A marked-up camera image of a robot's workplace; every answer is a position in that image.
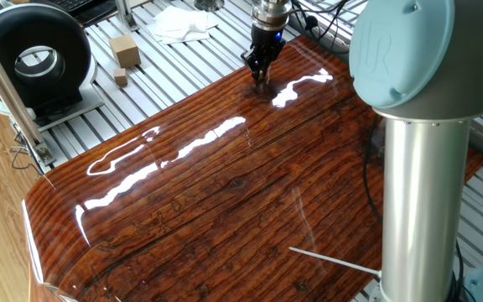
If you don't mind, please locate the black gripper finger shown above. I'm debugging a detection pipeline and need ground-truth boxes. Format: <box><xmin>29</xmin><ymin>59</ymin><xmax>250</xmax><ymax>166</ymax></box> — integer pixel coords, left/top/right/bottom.
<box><xmin>257</xmin><ymin>41</ymin><xmax>287</xmax><ymax>81</ymax></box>
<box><xmin>241</xmin><ymin>44</ymin><xmax>262</xmax><ymax>81</ymax></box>

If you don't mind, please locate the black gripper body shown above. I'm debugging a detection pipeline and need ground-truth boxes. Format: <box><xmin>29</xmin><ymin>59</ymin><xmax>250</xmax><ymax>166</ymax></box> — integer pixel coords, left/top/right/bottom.
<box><xmin>249</xmin><ymin>23</ymin><xmax>287</xmax><ymax>54</ymax></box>

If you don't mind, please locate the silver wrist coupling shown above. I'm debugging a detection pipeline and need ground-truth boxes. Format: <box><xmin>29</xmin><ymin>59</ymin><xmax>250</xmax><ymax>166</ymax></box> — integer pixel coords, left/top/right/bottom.
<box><xmin>250</xmin><ymin>0</ymin><xmax>293</xmax><ymax>33</ymax></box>

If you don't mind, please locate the round metal fitting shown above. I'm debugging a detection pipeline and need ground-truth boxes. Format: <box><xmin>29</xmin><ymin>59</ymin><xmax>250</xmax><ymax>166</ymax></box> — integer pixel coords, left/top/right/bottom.
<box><xmin>194</xmin><ymin>0</ymin><xmax>225</xmax><ymax>13</ymax></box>

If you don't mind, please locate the white crumpled cloth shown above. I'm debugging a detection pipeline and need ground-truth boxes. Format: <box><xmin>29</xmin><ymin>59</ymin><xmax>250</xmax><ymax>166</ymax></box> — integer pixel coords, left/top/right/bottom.
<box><xmin>147</xmin><ymin>4</ymin><xmax>221</xmax><ymax>45</ymax></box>

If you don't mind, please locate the large tan cube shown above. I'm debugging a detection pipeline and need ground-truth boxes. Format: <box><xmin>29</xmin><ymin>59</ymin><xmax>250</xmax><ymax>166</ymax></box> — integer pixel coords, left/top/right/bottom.
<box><xmin>108</xmin><ymin>34</ymin><xmax>143</xmax><ymax>69</ymax></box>

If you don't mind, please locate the medium tan cube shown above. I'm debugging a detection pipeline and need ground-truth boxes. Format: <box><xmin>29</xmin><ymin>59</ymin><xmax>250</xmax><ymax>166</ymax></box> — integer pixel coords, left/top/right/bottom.
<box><xmin>113</xmin><ymin>67</ymin><xmax>129</xmax><ymax>87</ymax></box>

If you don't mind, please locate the short aluminium upright profile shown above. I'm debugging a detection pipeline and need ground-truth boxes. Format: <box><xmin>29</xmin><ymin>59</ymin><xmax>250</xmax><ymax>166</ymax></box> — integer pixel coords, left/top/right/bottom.
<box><xmin>114</xmin><ymin>0</ymin><xmax>140</xmax><ymax>33</ymax></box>

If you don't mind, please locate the glossy wood-print table mat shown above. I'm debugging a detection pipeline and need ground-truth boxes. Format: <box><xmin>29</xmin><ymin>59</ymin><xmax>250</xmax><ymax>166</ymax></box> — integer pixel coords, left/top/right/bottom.
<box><xmin>21</xmin><ymin>35</ymin><xmax>483</xmax><ymax>302</ymax></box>

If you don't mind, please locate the black keyboard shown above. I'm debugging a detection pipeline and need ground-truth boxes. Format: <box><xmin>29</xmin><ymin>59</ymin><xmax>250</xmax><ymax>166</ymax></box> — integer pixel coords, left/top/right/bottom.
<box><xmin>47</xmin><ymin>0</ymin><xmax>111</xmax><ymax>13</ymax></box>

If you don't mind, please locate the silver robot mounting plate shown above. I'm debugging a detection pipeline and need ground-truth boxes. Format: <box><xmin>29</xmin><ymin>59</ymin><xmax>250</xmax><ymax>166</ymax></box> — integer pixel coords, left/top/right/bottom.
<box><xmin>365</xmin><ymin>279</ymin><xmax>383</xmax><ymax>302</ymax></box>

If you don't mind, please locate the black cable with plug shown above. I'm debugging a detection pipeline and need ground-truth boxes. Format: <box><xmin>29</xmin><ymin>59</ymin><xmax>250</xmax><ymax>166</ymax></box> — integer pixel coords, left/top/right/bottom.
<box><xmin>287</xmin><ymin>0</ymin><xmax>351</xmax><ymax>54</ymax></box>

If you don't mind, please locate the black cable with grey tag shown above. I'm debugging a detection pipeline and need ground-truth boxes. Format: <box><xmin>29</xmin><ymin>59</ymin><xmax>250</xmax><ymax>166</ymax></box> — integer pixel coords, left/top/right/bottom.
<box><xmin>361</xmin><ymin>115</ymin><xmax>387</xmax><ymax>226</ymax></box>

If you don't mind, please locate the black ring fan white base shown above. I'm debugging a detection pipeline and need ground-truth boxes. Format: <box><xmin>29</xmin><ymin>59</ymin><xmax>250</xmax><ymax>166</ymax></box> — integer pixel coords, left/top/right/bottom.
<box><xmin>0</xmin><ymin>2</ymin><xmax>106</xmax><ymax>133</ymax></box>

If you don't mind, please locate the white cable tie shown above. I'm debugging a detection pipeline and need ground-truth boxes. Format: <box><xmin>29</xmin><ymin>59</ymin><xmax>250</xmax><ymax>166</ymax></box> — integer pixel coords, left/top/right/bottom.
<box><xmin>288</xmin><ymin>246</ymin><xmax>382</xmax><ymax>278</ymax></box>

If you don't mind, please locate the aluminium frame post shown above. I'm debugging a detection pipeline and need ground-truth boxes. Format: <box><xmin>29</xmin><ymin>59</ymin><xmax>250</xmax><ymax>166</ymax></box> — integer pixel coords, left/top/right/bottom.
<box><xmin>0</xmin><ymin>16</ymin><xmax>57</xmax><ymax>168</ymax></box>

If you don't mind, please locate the thin black wire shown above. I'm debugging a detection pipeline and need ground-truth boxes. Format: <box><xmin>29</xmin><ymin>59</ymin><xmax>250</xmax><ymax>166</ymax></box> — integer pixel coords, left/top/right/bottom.
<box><xmin>9</xmin><ymin>130</ymin><xmax>45</xmax><ymax>177</ymax></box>

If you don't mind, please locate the thin black cable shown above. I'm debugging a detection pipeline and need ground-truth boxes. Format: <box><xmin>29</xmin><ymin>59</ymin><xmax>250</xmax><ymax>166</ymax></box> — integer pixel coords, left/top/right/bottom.
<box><xmin>446</xmin><ymin>241</ymin><xmax>477</xmax><ymax>302</ymax></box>

